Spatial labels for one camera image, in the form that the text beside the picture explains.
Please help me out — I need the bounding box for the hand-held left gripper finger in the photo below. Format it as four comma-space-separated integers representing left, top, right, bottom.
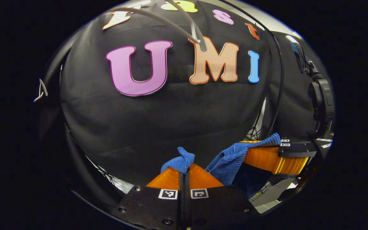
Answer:
185, 163, 258, 230
116, 167, 185, 230

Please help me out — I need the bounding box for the blue shirt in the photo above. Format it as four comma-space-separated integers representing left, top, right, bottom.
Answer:
160, 133, 282, 200

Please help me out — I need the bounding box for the white clothes hanger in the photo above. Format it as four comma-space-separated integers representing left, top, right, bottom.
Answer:
107, 0, 208, 52
33, 79, 48, 103

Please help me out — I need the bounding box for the black backdrop stand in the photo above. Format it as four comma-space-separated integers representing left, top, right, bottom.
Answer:
249, 97, 267, 141

